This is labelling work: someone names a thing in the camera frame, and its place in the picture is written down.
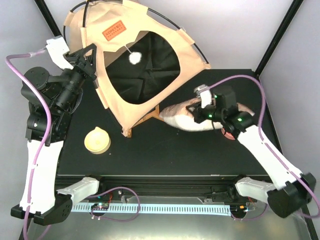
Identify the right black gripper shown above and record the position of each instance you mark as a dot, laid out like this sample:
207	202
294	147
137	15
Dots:
198	118

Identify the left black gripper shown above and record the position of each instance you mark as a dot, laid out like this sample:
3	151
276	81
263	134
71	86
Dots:
86	67

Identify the floral beige cushion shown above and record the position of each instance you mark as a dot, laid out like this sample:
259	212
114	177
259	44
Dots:
176	115

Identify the wooden bowl stand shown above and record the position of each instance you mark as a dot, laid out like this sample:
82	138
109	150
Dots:
155	113

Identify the pink pet bowl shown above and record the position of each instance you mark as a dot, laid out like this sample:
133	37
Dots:
227	135

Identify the beige fabric pet tent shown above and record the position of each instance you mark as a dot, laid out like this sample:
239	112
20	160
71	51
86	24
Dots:
139	61

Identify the yellow pet bowl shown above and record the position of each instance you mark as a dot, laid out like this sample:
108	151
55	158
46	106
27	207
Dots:
97	141

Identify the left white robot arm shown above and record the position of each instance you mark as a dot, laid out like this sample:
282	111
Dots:
52	100

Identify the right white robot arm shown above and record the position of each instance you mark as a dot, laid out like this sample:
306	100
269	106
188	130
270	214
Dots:
278	168

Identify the small green circuit board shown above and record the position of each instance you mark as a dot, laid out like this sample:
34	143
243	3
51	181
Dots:
100	206

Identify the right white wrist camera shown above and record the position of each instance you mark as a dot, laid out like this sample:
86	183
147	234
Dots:
203	92

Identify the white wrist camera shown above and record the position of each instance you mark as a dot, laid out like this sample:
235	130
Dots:
203	92
57	48

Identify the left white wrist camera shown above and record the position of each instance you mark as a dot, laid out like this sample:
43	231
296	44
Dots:
57	48

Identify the left black frame post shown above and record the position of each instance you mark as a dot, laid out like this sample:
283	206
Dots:
49	19

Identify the black frame post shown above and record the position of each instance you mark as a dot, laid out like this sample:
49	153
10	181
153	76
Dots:
49	19
280	32

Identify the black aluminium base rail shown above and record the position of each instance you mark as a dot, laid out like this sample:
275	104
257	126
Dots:
215	188

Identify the light blue slotted cable duct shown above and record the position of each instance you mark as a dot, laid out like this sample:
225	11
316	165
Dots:
150	208

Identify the right black frame post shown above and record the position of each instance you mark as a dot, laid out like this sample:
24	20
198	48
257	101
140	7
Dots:
280	32

